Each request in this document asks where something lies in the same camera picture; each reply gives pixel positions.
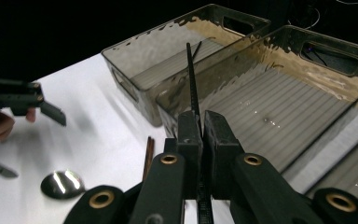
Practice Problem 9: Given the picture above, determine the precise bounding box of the steel spoon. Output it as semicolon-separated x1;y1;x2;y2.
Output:
40;169;87;201

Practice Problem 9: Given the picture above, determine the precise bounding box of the smoky clear plastic bin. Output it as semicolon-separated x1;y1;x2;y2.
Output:
101;3;273;128
301;124;358;213
154;24;358;188

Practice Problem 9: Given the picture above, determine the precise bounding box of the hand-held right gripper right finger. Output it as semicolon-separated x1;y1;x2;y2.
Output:
203;109;245;201

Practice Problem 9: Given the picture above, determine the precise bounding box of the brown wooden chopstick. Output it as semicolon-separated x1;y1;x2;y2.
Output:
142;135;153;183
145;136;156;175

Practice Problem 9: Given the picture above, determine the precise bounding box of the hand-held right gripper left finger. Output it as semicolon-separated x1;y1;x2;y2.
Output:
176;110;205;201

